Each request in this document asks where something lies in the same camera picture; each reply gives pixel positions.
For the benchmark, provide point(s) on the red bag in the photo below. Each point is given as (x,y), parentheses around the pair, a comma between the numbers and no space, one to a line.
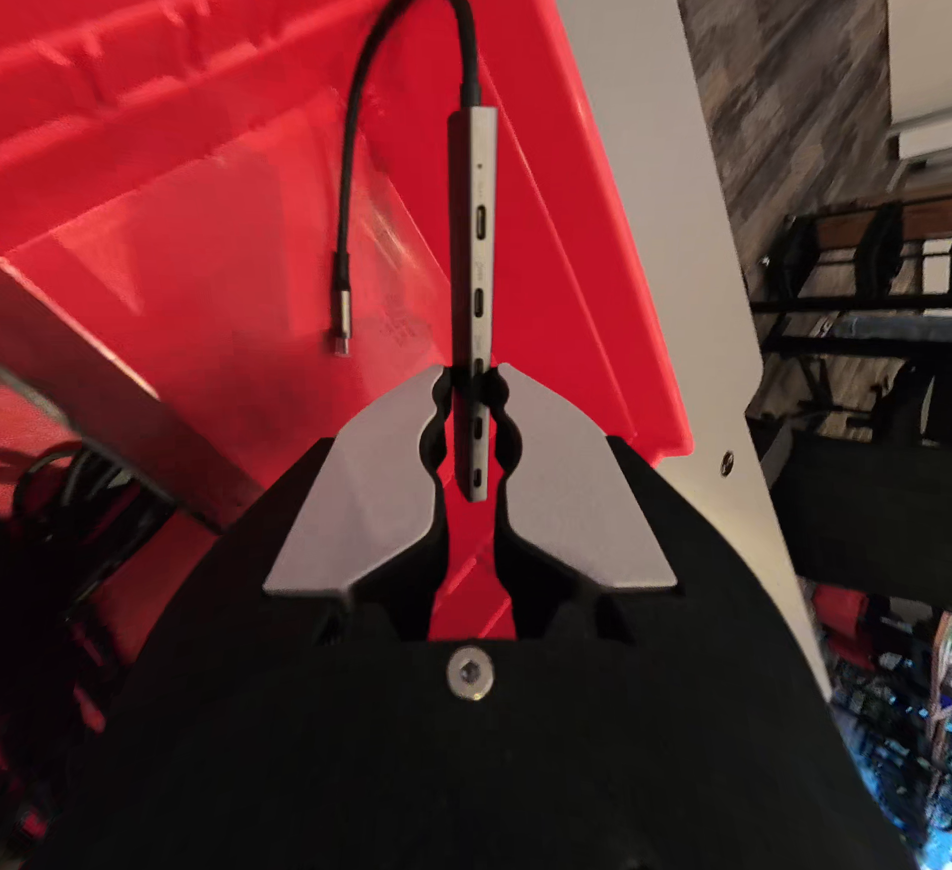
(840,609)

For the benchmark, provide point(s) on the black metal rack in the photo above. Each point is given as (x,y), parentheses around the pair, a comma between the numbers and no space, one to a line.
(840,304)

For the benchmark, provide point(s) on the white cabinet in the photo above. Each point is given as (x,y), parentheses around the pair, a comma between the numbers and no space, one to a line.
(922,29)

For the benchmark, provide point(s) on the grey flat metal panel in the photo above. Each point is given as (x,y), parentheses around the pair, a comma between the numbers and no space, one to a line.
(89,379)

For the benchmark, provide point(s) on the black box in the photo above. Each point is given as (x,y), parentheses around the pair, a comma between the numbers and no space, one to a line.
(863,513)

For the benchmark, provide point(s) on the red plastic bin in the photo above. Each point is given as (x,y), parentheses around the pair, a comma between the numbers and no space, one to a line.
(186,141)

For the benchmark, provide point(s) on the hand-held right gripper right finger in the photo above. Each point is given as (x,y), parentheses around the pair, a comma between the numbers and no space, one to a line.
(580,498)

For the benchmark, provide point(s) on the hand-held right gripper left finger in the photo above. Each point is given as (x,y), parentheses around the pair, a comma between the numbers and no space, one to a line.
(357,498)

